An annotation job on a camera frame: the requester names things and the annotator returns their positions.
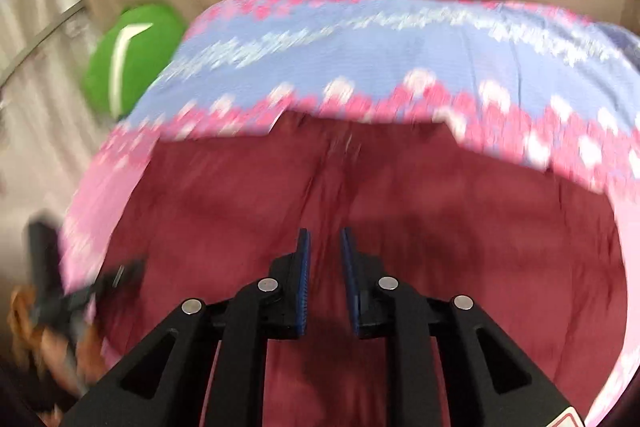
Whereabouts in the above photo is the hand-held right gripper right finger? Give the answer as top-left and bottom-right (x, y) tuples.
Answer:
(341, 228), (577, 427)

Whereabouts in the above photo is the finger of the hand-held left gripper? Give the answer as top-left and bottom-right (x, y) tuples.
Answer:
(67, 258), (147, 309)

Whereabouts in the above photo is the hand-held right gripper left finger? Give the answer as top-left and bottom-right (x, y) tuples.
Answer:
(62, 228), (311, 427)

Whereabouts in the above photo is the maroon puffer jacket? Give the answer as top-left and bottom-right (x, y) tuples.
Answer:
(97, 112), (631, 427)

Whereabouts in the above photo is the white satin curtain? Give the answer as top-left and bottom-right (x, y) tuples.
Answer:
(0, 0), (131, 288)

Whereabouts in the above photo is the metal curtain rod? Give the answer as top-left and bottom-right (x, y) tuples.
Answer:
(0, 4), (88, 82)

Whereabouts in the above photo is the green pillow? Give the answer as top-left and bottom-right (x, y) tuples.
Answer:
(82, 2), (188, 122)

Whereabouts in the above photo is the pink floral bedsheet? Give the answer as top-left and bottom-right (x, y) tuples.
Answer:
(60, 0), (640, 427)

